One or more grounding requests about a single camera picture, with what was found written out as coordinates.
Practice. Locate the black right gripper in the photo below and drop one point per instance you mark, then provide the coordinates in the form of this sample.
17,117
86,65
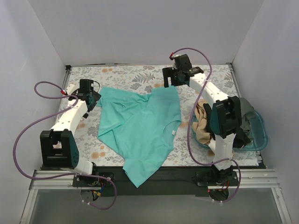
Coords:
168,72

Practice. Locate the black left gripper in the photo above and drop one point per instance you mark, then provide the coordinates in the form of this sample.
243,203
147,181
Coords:
94,100

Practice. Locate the teal t shirt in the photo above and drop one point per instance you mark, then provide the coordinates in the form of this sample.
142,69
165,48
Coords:
139,128

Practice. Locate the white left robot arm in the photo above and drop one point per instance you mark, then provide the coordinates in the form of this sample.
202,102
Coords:
58,146

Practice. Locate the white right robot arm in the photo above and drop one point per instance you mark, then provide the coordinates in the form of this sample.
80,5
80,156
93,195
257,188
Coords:
220,100

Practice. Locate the floral patterned table cover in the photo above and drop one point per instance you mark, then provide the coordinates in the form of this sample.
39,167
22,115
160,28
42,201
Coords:
141,79

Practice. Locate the grey t shirt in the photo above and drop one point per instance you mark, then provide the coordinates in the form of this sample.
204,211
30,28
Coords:
247,113

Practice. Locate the black t shirt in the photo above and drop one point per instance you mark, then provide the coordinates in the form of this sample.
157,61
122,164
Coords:
243,139

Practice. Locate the clear blue plastic basket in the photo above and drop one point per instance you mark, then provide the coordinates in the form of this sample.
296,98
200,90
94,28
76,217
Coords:
257,133

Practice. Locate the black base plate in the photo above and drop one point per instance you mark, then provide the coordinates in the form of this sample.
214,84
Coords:
168,181

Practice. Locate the aluminium front rail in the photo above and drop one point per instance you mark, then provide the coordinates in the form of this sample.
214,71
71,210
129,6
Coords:
248,178

